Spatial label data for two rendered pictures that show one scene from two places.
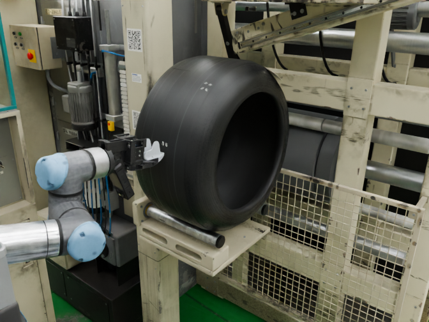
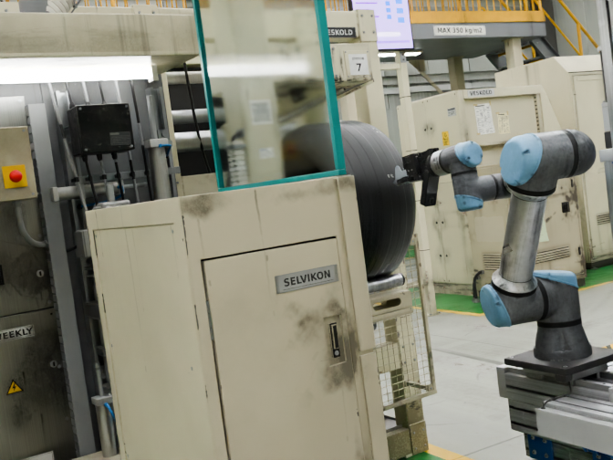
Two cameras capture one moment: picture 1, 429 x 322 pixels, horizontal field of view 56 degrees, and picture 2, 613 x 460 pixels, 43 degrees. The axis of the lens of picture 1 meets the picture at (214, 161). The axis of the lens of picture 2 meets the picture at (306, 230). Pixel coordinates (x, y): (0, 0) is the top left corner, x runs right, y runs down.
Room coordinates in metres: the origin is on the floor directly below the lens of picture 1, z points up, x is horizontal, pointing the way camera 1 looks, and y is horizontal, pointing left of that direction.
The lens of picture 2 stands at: (0.53, 2.61, 1.25)
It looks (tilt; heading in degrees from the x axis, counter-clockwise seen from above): 3 degrees down; 289
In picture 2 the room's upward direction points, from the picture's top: 7 degrees counter-clockwise
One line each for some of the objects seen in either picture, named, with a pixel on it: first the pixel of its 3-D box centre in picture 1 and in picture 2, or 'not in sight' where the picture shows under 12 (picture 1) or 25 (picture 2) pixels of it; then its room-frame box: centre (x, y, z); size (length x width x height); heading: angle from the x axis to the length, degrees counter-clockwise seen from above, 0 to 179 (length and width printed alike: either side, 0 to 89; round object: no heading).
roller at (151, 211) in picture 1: (182, 225); (361, 287); (1.23, 0.11, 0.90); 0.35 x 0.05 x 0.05; 52
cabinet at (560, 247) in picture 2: not in sight; (525, 226); (1.00, -5.02, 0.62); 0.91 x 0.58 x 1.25; 48
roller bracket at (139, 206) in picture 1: (172, 196); not in sight; (1.46, 0.17, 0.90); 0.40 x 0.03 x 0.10; 142
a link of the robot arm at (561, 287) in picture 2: not in sight; (553, 294); (0.62, 0.43, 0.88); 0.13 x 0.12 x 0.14; 34
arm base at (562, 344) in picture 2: not in sight; (560, 336); (0.61, 0.42, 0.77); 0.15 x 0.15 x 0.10
